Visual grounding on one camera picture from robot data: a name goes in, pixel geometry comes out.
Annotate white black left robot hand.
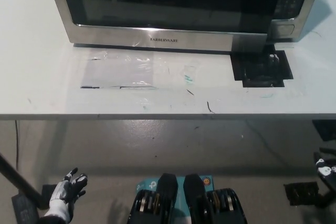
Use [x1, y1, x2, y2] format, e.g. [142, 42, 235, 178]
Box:
[45, 167, 89, 221]

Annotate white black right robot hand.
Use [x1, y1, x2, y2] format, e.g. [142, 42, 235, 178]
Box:
[313, 147, 336, 183]

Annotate stainless steel Farberware microwave body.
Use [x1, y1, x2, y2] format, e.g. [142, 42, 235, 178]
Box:
[72, 0, 327, 55]

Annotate black ribbed floor pad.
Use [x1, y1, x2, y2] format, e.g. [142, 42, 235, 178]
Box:
[10, 194, 40, 224]

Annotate dark metal table leg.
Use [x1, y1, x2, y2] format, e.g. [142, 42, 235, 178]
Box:
[0, 152, 49, 210]

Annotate clear plastic tape sheet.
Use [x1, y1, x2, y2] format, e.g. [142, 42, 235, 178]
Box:
[80, 50, 197, 90]

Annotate thin black hanging cable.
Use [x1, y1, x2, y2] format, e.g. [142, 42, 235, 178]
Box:
[14, 120, 20, 168]

